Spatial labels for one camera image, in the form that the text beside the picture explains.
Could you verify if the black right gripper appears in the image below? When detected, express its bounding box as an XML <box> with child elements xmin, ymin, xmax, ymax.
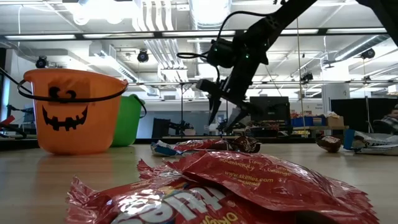
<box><xmin>195</xmin><ymin>57</ymin><xmax>271</xmax><ymax>134</ymax></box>

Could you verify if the red Skittles pack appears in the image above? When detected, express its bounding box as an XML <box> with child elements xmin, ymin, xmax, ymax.
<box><xmin>136</xmin><ymin>158</ymin><xmax>187</xmax><ymax>184</ymax></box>
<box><xmin>64</xmin><ymin>175</ymin><xmax>312</xmax><ymax>224</ymax></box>
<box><xmin>172</xmin><ymin>138</ymin><xmax>220</xmax><ymax>152</ymax></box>
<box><xmin>164</xmin><ymin>150</ymin><xmax>381</xmax><ymax>224</ymax></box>

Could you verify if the orange jack-o-lantern bucket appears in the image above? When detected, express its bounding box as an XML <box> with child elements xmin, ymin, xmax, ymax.
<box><xmin>17</xmin><ymin>68</ymin><xmax>129</xmax><ymax>156</ymax></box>

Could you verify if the black monitor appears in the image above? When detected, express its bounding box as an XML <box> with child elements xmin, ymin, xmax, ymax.
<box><xmin>249</xmin><ymin>96</ymin><xmax>292</xmax><ymax>123</ymax></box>

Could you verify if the blue storage bin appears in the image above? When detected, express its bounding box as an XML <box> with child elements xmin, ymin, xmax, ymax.
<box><xmin>291</xmin><ymin>116</ymin><xmax>327</xmax><ymax>128</ymax></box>

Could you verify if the thin tan pole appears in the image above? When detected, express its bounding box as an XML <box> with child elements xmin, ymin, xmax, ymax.
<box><xmin>294</xmin><ymin>0</ymin><xmax>307</xmax><ymax>138</ymax></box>

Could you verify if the wooden background table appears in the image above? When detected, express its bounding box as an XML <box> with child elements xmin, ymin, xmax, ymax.
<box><xmin>248</xmin><ymin>124</ymin><xmax>349</xmax><ymax>138</ymax></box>

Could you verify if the green plastic bucket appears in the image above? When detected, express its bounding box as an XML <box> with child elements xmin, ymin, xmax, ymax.
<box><xmin>111</xmin><ymin>94</ymin><xmax>147</xmax><ymax>147</ymax></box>

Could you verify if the cardboard box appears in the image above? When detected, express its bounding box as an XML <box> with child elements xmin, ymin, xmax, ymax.
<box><xmin>326</xmin><ymin>115</ymin><xmax>345</xmax><ymax>128</ymax></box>

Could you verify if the black partition panel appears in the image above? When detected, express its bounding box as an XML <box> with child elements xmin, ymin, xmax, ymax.
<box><xmin>330</xmin><ymin>98</ymin><xmax>398</xmax><ymax>135</ymax></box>

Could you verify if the person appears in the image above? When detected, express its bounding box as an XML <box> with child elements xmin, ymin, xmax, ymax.
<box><xmin>381</xmin><ymin>104</ymin><xmax>398</xmax><ymax>131</ymax></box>

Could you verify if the black background rig frame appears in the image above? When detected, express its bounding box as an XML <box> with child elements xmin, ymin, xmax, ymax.
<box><xmin>178</xmin><ymin>80</ymin><xmax>231</xmax><ymax>138</ymax></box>

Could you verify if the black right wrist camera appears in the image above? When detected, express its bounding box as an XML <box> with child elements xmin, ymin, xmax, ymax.
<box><xmin>206</xmin><ymin>37</ymin><xmax>238</xmax><ymax>70</ymax></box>

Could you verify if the black aluminium table frame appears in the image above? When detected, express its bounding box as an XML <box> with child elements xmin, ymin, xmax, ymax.
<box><xmin>0</xmin><ymin>136</ymin><xmax>346</xmax><ymax>152</ymax></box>

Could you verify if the wide silver ventilation duct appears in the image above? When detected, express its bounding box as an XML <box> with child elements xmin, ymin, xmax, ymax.
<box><xmin>189</xmin><ymin>0</ymin><xmax>233</xmax><ymax>38</ymax></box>

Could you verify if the long black light rail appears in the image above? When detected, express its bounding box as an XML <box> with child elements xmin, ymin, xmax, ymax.
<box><xmin>0</xmin><ymin>27</ymin><xmax>388</xmax><ymax>41</ymax></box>

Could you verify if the slim silver ventilation duct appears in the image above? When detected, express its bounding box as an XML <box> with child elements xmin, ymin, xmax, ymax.
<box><xmin>334</xmin><ymin>34</ymin><xmax>391</xmax><ymax>62</ymax></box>

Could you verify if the red cable tag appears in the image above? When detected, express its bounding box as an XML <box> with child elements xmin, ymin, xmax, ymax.
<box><xmin>0</xmin><ymin>114</ymin><xmax>16</xmax><ymax>128</ymax></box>

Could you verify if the thin black cable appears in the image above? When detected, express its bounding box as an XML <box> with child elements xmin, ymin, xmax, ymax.
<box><xmin>0</xmin><ymin>67</ymin><xmax>24</xmax><ymax>91</ymax></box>

